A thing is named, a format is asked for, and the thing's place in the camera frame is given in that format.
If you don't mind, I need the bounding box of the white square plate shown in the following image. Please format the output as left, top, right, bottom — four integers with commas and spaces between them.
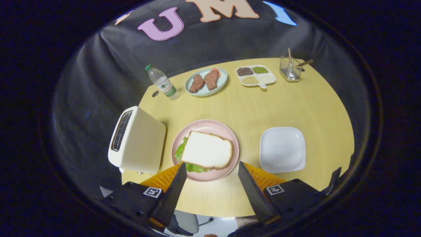
259, 127, 306, 174

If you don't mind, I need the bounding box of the white bread slice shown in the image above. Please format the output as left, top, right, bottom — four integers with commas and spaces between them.
180, 130, 233, 170

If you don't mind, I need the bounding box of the brown meat piece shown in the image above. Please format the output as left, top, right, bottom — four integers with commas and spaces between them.
204, 71, 219, 91
189, 74, 205, 93

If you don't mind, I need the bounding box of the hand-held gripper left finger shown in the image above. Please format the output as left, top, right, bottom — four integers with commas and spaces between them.
100, 162, 188, 231

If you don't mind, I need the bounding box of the grey office chair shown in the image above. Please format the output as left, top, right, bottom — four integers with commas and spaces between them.
166, 210, 214, 237

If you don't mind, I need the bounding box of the pink round plate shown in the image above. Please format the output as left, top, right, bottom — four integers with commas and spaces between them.
170, 119, 240, 182

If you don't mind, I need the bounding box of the clear plastic water bottle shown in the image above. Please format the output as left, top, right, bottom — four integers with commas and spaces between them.
145, 64, 181, 101

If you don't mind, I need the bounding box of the white divided dish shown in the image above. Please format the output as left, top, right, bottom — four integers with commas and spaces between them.
235, 65, 277, 90

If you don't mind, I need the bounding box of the square glass cup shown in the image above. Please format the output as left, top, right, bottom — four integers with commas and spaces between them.
279, 56, 302, 82

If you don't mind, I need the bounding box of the light blue round plate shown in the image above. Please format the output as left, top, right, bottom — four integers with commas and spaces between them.
185, 67, 228, 97

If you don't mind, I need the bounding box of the white toaster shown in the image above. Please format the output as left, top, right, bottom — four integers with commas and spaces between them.
108, 106, 166, 174

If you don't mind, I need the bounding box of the black backdrop cloth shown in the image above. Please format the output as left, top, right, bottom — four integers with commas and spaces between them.
53, 0, 369, 198

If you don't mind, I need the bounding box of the black chair back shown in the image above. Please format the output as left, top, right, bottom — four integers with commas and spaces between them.
324, 167, 342, 195

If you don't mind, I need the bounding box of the green lettuce leaf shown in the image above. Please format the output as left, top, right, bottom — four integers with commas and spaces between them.
174, 137, 211, 173

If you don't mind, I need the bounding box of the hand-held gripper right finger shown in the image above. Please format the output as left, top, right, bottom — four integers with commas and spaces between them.
237, 161, 329, 227

